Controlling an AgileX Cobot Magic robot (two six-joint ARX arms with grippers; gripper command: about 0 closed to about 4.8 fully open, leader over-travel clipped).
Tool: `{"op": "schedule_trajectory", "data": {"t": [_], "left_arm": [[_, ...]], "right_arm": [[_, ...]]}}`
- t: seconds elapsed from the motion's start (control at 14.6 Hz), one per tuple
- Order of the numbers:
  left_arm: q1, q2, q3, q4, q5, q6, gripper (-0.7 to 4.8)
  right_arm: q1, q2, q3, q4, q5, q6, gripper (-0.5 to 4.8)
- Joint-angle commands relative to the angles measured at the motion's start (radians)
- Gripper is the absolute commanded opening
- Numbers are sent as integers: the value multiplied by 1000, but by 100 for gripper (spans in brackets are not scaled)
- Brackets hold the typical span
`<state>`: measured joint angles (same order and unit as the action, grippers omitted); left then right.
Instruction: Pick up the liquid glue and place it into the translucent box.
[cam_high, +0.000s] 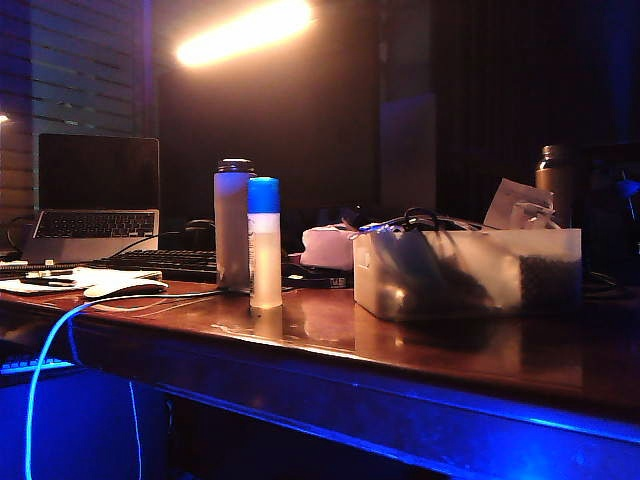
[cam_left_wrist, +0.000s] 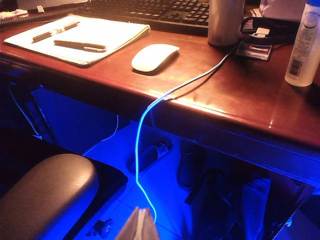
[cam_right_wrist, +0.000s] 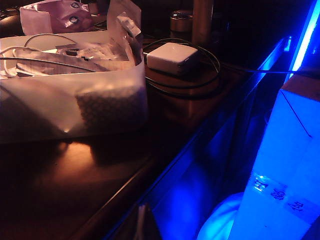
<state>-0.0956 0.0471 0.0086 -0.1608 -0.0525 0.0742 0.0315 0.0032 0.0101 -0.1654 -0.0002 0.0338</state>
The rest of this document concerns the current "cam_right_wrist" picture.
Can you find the translucent plastic storage box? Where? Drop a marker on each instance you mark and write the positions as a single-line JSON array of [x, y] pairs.
[[50, 105]]

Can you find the cardboard box with label tape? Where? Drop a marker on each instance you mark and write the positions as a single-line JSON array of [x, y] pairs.
[[282, 155]]

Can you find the black mesh pouch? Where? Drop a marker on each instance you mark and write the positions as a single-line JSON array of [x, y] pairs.
[[110, 110]]

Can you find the white power adapter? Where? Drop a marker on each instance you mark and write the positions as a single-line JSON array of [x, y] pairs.
[[172, 57]]

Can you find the small metal can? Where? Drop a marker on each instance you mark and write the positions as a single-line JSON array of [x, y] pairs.
[[180, 23]]

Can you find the brown metal bottle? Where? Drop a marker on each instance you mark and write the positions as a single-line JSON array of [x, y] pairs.
[[202, 22]]

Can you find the white round object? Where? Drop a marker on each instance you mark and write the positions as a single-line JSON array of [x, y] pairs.
[[220, 220]]

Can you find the white tissue pack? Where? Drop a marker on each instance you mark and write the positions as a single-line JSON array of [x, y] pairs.
[[37, 21]]

